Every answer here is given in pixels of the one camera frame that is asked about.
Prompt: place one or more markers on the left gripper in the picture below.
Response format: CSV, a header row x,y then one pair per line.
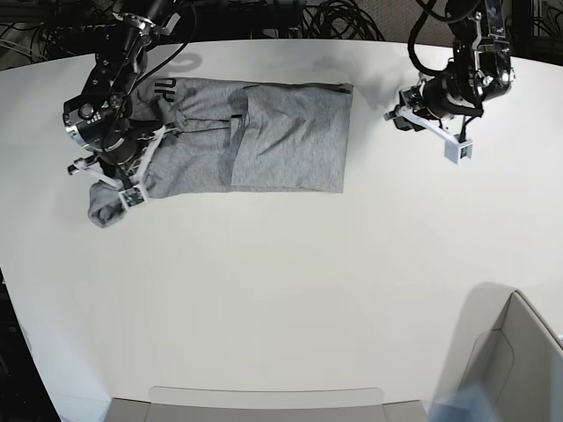
x,y
438,98

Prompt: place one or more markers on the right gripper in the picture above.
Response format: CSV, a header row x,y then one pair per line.
x,y
107,134

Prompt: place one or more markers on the grey T-shirt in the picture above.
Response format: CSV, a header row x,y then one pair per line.
x,y
235,136

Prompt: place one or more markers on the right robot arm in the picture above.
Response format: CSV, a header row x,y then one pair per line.
x,y
121,59

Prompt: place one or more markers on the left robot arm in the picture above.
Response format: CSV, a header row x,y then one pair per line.
x,y
479,70

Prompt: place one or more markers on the grey tray front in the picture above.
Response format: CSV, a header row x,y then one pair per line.
x,y
183,404

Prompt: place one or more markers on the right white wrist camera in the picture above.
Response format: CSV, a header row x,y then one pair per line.
x,y
134,192

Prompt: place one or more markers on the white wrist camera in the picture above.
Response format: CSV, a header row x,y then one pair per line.
x,y
134,192
456,147

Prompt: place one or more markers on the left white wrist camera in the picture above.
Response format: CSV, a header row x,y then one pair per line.
x,y
456,147

